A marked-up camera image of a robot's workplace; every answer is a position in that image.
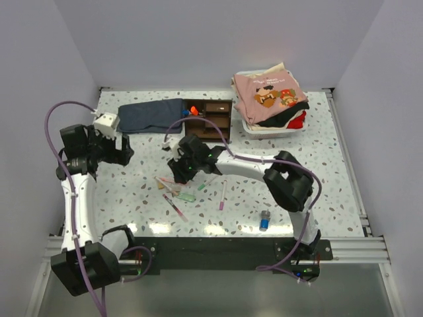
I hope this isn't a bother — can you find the pink capped white marker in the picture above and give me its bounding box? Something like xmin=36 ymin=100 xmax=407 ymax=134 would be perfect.
xmin=219 ymin=180 xmax=227 ymax=211

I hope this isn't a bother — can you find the orange gel pen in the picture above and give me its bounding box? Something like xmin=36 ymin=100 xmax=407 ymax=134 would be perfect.
xmin=159 ymin=178 xmax=176 ymax=184

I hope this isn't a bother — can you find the white laundry basket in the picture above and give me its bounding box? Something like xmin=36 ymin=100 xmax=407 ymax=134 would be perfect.
xmin=238 ymin=70 xmax=306 ymax=139

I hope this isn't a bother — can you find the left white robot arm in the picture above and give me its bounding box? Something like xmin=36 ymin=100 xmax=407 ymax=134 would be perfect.
xmin=51 ymin=124 xmax=137 ymax=297

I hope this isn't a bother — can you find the black garment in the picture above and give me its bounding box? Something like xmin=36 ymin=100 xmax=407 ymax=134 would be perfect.
xmin=258 ymin=101 xmax=309 ymax=127

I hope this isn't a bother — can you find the green capped white marker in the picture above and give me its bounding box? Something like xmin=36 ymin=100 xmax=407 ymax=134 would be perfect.
xmin=198 ymin=175 xmax=218 ymax=191

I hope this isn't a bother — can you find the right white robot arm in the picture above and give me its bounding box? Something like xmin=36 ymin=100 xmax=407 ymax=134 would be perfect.
xmin=162 ymin=135 xmax=321 ymax=260

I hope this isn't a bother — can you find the blue grey pencil sharpener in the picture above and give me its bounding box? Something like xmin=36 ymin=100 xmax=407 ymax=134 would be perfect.
xmin=259 ymin=211 xmax=270 ymax=231

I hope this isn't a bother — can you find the black orange highlighter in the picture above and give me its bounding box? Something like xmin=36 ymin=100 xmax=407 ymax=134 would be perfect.
xmin=189 ymin=106 xmax=200 ymax=116

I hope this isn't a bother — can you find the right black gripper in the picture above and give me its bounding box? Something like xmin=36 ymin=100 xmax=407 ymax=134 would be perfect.
xmin=169 ymin=149 xmax=201 ymax=184

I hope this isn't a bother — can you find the red garment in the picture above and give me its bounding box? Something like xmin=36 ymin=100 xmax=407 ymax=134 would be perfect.
xmin=286 ymin=110 xmax=307 ymax=129

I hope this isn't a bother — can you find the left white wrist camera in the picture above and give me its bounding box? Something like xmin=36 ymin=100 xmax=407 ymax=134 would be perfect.
xmin=93 ymin=112 xmax=120 ymax=139

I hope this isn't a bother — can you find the brown wooden desk organizer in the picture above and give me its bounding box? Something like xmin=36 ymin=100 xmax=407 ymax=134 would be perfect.
xmin=183 ymin=99 xmax=233 ymax=143

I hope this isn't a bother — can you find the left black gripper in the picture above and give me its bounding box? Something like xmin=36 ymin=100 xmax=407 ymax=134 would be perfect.
xmin=86 ymin=125 xmax=134 ymax=166

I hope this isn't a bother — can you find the folded dark blue cloth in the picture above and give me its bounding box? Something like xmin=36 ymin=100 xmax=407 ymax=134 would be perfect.
xmin=118 ymin=98 xmax=185 ymax=134

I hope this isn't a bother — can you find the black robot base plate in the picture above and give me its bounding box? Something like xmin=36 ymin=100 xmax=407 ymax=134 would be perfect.
xmin=98 ymin=236 xmax=332 ymax=283

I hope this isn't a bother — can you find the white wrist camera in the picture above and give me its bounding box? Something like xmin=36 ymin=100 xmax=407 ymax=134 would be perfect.
xmin=162 ymin=137 xmax=180 ymax=158
xmin=93 ymin=112 xmax=120 ymax=139

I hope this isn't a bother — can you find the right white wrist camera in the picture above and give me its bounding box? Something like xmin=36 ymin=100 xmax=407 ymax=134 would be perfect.
xmin=162 ymin=137 xmax=180 ymax=158

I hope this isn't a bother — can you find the dark red gel pen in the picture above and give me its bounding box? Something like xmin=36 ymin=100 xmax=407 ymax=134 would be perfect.
xmin=163 ymin=194 xmax=188 ymax=222

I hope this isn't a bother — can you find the pink pixel-print shirt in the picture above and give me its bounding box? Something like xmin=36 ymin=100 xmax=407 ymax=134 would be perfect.
xmin=231 ymin=63 xmax=308 ymax=125

